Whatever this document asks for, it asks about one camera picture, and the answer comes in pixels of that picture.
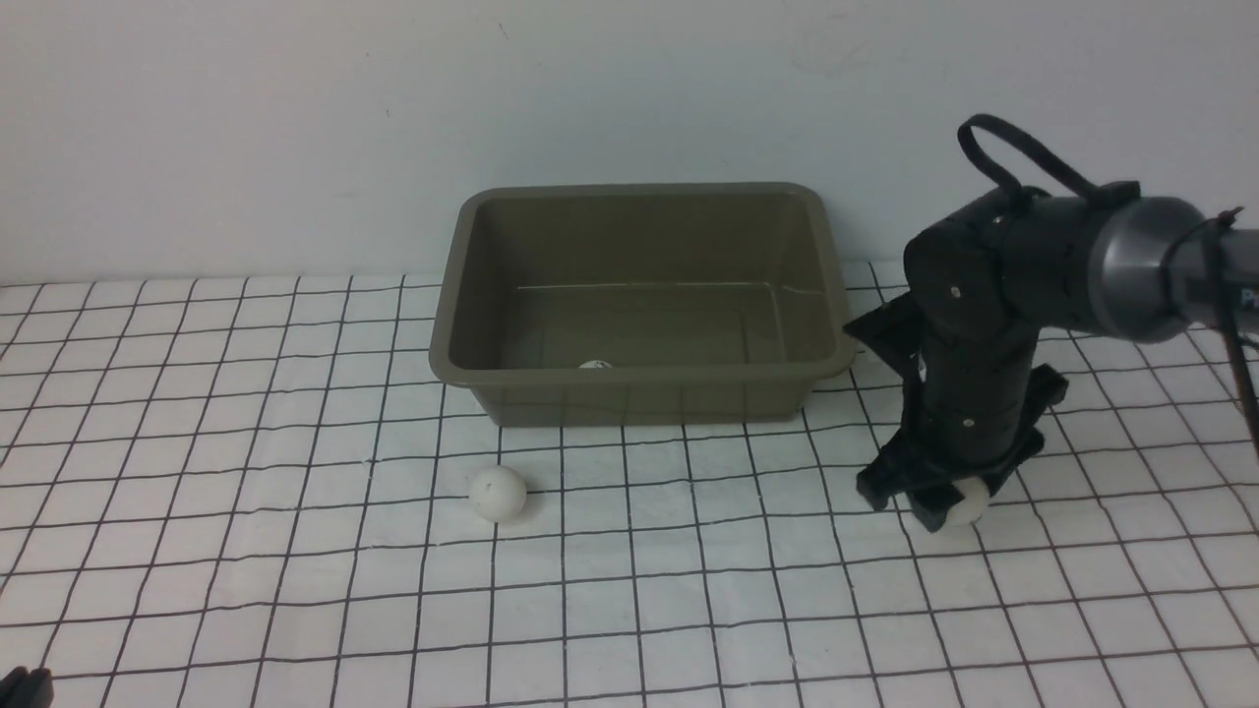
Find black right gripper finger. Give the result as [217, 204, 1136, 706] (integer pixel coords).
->
[856, 438, 935, 511]
[910, 432, 1045, 533]

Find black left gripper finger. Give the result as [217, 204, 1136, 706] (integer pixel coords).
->
[0, 666, 54, 708]

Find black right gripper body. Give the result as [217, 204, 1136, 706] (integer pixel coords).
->
[844, 295, 1066, 488]

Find plain white ping-pong ball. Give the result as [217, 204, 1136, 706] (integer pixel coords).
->
[940, 477, 990, 528]

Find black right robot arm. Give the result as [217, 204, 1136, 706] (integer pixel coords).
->
[845, 190, 1256, 522]

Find olive green plastic bin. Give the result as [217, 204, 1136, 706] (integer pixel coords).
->
[429, 181, 857, 430]

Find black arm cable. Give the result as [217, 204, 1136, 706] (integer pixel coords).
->
[957, 113, 1142, 212]

